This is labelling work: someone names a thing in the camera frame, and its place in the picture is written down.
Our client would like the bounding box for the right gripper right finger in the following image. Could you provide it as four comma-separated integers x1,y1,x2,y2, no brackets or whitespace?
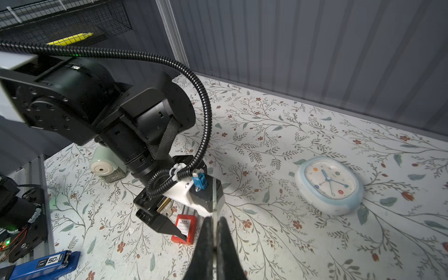
216,217,247,280

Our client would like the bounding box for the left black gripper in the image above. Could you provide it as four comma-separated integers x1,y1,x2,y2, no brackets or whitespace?
132,155,207,242

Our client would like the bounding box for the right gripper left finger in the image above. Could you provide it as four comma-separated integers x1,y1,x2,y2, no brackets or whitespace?
183,217,214,280

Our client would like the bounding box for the red padlock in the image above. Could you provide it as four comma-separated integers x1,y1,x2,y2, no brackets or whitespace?
171,206,197,246

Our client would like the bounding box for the brass padlock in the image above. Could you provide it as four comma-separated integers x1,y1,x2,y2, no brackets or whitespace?
156,198,174,218

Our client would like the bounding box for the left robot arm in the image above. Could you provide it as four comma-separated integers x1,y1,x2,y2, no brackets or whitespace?
1,40,212,240

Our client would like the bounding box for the white round clock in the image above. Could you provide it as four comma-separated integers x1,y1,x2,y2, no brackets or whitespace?
294,157,365,216

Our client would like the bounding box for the blue black utility knife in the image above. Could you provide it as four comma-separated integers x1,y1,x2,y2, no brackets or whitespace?
1,250,81,280

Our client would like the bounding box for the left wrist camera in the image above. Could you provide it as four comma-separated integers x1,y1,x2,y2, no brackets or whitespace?
162,169,226,218

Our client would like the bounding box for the black wire basket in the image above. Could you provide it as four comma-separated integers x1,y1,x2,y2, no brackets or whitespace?
1,1,132,46

